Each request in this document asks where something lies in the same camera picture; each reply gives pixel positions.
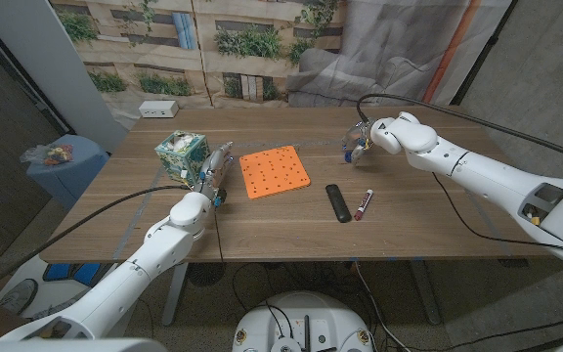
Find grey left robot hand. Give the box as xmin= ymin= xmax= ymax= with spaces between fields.
xmin=194 ymin=141 xmax=236 ymax=207

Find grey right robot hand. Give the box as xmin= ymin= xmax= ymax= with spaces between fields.
xmin=340 ymin=118 xmax=378 ymax=166

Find orange peg board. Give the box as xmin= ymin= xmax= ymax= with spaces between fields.
xmin=238 ymin=145 xmax=312 ymax=200

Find floral tissue box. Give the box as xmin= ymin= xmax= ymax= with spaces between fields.
xmin=153 ymin=129 xmax=211 ymax=186

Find red marker white cap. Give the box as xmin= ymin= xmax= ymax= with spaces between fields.
xmin=353 ymin=188 xmax=375 ymax=222

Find black TV remote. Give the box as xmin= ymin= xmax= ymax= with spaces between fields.
xmin=325 ymin=183 xmax=353 ymax=224

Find white power strip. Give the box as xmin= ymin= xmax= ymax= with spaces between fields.
xmin=138 ymin=100 xmax=180 ymax=119

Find round black floor fan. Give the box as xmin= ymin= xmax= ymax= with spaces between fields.
xmin=187 ymin=262 xmax=228 ymax=288

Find grey table leg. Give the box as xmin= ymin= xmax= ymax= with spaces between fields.
xmin=408 ymin=258 xmax=442 ymax=327
xmin=161 ymin=262 xmax=190 ymax=328

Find printed fabric backdrop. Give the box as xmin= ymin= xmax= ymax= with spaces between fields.
xmin=49 ymin=0 xmax=513 ymax=131

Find blue round stool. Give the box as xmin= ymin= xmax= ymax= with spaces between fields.
xmin=25 ymin=134 xmax=110 ymax=211

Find black backdrop stand pole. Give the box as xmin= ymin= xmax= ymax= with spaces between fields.
xmin=450 ymin=0 xmax=520 ymax=107

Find plastic bag colourful toys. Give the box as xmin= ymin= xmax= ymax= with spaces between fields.
xmin=20 ymin=143 xmax=75 ymax=166

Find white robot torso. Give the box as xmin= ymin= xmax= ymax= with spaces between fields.
xmin=231 ymin=290 xmax=374 ymax=352

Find white robot head rim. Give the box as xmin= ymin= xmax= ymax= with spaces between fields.
xmin=0 ymin=336 xmax=168 ymax=352

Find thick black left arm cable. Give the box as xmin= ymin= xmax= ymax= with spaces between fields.
xmin=0 ymin=184 xmax=191 ymax=304

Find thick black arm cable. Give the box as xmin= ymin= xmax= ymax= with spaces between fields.
xmin=0 ymin=184 xmax=191 ymax=304
xmin=356 ymin=92 xmax=563 ymax=170

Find thin black left wrist cable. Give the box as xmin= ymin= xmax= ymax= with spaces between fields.
xmin=212 ymin=204 xmax=227 ymax=264

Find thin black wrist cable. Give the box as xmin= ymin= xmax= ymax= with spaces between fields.
xmin=430 ymin=171 xmax=563 ymax=255
xmin=212 ymin=204 xmax=227 ymax=264

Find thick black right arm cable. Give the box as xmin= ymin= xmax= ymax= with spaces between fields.
xmin=356 ymin=92 xmax=563 ymax=170

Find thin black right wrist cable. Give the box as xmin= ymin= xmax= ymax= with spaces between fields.
xmin=430 ymin=171 xmax=563 ymax=255

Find white floor cable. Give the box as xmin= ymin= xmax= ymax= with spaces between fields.
xmin=353 ymin=261 xmax=400 ymax=352

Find white wall panel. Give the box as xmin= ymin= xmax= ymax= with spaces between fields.
xmin=0 ymin=0 xmax=129 ymax=153

